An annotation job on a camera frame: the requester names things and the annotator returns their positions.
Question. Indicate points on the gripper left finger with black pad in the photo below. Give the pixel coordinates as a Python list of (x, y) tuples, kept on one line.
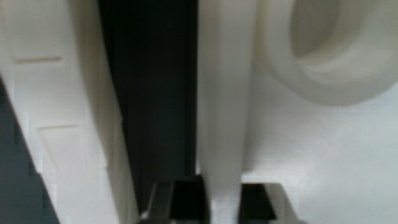
[(178, 204)]

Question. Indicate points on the white square table top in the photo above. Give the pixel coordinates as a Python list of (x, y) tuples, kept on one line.
[(297, 122)]

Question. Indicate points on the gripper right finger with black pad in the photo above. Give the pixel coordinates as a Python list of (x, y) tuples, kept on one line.
[(265, 205)]

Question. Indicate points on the white front fence bar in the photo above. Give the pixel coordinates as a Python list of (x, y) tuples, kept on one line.
[(56, 75)]

